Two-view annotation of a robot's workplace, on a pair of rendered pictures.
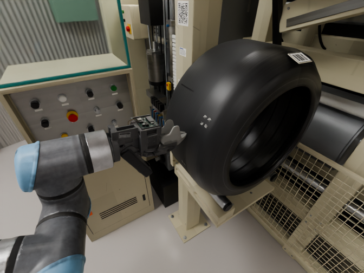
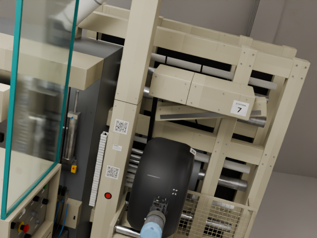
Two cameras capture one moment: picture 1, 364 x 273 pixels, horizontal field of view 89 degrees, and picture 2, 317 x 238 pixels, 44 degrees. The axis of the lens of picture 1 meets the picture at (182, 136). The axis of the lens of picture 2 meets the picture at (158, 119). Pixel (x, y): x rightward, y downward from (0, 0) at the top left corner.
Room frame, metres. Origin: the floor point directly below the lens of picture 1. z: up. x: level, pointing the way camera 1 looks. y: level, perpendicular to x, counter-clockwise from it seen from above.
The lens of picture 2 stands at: (-0.52, 1.47, 2.36)
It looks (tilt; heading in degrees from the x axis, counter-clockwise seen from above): 21 degrees down; 307
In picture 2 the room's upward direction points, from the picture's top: 13 degrees clockwise
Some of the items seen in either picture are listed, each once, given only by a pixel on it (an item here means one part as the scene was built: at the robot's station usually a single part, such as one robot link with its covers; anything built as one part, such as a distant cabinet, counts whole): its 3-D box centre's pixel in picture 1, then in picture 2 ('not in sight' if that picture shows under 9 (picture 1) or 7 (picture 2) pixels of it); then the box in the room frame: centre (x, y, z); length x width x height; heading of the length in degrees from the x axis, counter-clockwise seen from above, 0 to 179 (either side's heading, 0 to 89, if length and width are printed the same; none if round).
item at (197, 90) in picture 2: not in sight; (202, 90); (0.68, -0.53, 1.71); 0.61 x 0.25 x 0.15; 31
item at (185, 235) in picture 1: (188, 220); not in sight; (0.84, -0.06, 0.01); 0.27 x 0.27 x 0.02; 31
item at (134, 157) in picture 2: not in sight; (131, 164); (1.02, -0.42, 1.05); 0.20 x 0.15 x 0.30; 31
